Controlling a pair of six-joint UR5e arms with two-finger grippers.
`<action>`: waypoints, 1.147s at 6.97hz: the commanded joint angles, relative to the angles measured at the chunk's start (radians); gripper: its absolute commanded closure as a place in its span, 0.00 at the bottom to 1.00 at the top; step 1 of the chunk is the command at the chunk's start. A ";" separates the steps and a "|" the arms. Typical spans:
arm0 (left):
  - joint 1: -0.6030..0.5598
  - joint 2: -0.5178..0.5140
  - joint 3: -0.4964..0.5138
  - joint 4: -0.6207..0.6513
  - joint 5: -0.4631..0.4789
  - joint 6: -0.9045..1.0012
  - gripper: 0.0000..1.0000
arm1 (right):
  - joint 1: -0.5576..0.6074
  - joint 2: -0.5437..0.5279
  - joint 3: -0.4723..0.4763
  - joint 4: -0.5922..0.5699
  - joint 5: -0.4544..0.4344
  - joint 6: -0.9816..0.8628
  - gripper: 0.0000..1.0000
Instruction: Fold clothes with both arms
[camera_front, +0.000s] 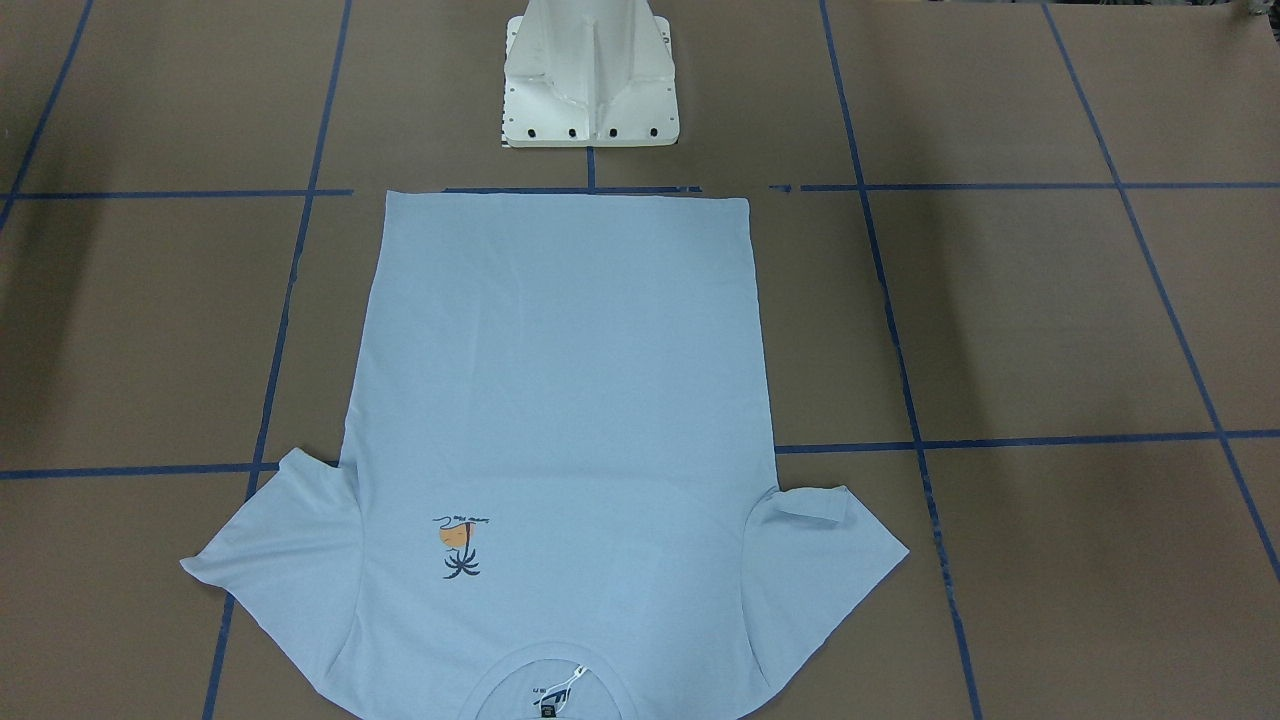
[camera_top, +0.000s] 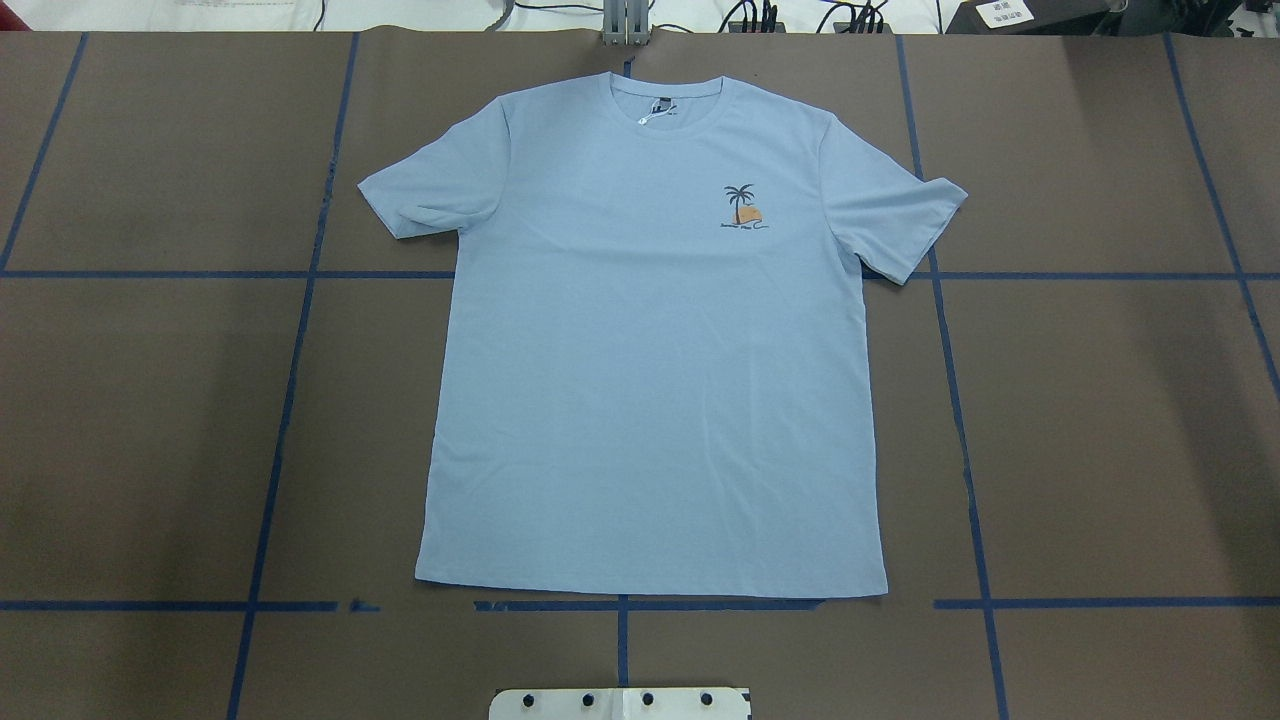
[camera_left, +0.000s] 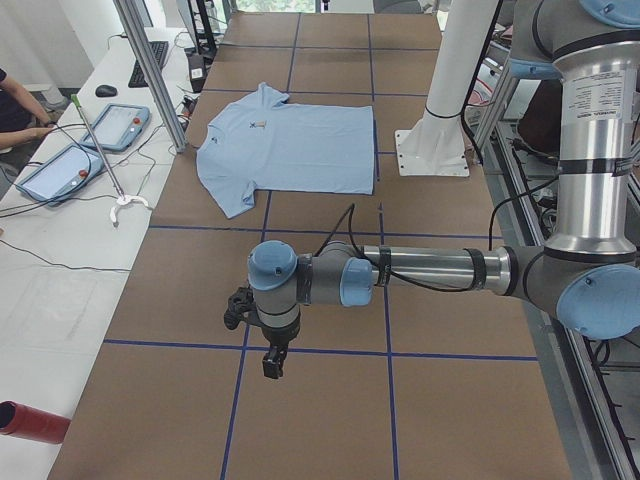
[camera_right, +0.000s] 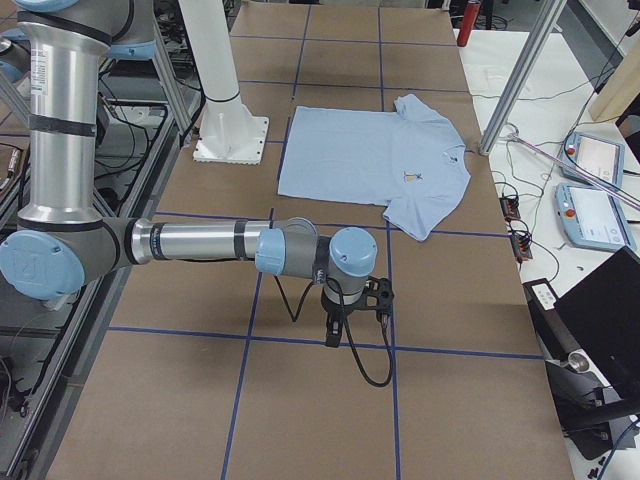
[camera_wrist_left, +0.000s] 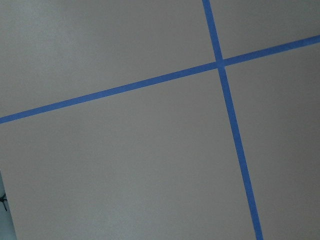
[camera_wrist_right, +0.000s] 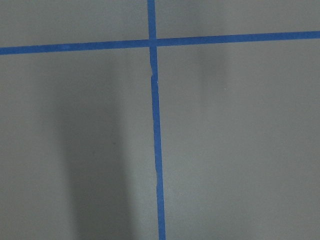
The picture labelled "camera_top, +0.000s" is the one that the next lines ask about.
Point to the light blue t-shirt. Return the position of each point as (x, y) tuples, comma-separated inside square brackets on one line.
[(656, 374)]

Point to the black power adapter box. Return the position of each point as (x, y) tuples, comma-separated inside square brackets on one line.
[(1029, 18)]

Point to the aluminium frame post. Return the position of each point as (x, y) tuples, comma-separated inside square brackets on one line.
[(626, 22)]

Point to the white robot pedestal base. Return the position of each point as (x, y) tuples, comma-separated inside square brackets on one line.
[(623, 703)]

